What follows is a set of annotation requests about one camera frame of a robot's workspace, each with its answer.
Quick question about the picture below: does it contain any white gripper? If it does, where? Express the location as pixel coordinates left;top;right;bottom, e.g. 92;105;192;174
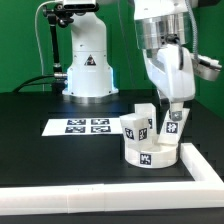
143;44;195;121

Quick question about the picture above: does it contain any white round stool seat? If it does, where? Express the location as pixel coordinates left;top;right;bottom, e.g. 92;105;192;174
125;143;178;169

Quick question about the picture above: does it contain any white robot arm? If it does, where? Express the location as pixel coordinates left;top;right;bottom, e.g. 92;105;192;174
62;0;222;120

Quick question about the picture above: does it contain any white L-shaped fence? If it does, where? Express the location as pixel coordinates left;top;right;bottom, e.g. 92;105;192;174
0;143;224;216

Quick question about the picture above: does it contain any white marker sheet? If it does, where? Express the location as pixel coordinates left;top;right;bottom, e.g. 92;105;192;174
42;118;122;136

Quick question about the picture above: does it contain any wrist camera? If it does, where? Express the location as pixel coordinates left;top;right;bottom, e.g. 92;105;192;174
191;55;222;81

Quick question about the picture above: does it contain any black cable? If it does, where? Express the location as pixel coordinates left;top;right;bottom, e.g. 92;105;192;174
12;74;68;93

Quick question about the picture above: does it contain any white cable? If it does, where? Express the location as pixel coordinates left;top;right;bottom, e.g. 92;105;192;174
34;0;64;92

